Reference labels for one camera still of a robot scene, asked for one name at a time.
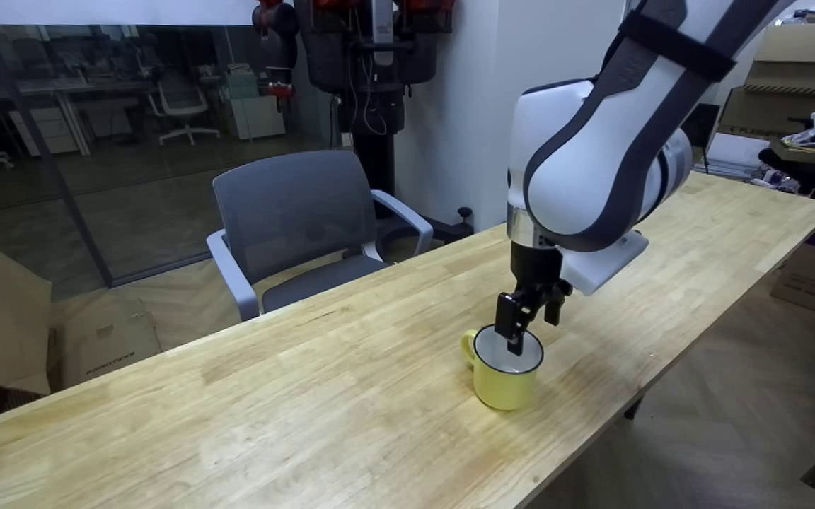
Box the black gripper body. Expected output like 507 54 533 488
513 242 562 317

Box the yellow enamel mug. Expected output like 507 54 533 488
460 326 543 412

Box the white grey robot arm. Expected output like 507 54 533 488
496 0 794 353

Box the grey office chair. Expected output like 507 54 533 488
206 150 432 319

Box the red and black Baxter robot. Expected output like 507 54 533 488
250 0 456 193

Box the open cardboard box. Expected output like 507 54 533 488
0 251 162 396

